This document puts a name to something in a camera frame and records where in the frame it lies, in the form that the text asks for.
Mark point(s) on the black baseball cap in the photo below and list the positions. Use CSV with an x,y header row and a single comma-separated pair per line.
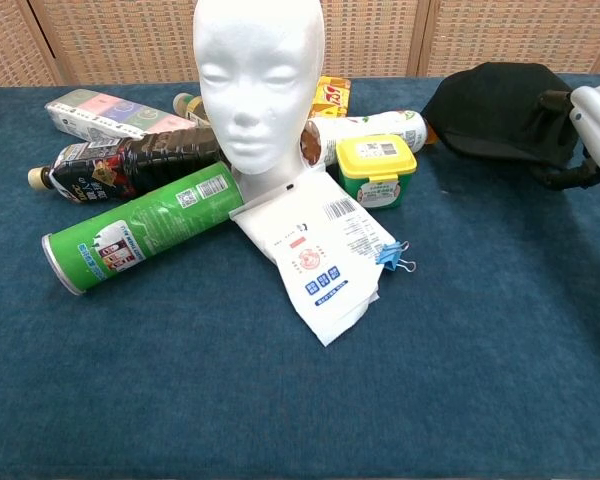
x,y
500,115

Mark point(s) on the white foam mannequin head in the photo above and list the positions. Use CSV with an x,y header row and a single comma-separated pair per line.
x,y
260,90

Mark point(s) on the green tub yellow lid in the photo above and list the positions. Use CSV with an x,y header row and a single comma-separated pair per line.
x,y
377,172

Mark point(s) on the white label drink bottle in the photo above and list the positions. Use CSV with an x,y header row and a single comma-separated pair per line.
x,y
370,132

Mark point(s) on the blue binder clip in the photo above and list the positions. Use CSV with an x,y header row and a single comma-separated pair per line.
x,y
392,256

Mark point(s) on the yellow red snack box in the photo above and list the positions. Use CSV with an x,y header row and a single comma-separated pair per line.
x,y
332,95

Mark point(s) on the white plastic pouch bag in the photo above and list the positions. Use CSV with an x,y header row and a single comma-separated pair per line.
x,y
325,250

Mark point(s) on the small tea bottle yellow cap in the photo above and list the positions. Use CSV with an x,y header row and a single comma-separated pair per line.
x,y
192,107

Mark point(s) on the blue table cloth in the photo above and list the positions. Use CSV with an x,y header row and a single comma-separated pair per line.
x,y
280,380

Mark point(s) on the green chips can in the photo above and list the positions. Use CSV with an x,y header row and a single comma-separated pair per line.
x,y
145,230

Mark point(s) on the dark coffee plastic bottle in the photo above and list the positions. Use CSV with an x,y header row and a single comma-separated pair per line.
x,y
130,165

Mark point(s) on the pastel tissue pack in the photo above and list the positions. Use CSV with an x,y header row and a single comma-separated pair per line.
x,y
105,115

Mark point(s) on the wicker folding screen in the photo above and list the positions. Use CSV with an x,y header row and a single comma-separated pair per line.
x,y
105,40

